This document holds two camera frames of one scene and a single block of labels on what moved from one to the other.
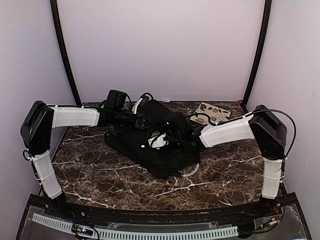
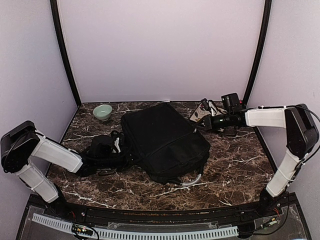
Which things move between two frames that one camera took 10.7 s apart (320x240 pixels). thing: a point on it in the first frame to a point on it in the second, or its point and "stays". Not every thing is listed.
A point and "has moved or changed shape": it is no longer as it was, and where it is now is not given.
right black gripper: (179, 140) to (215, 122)
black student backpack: (133, 144) has moved or changed shape
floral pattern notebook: (217, 114) stays
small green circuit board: (80, 229) stays
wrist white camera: (158, 142) to (213, 108)
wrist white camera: (135, 105) to (117, 145)
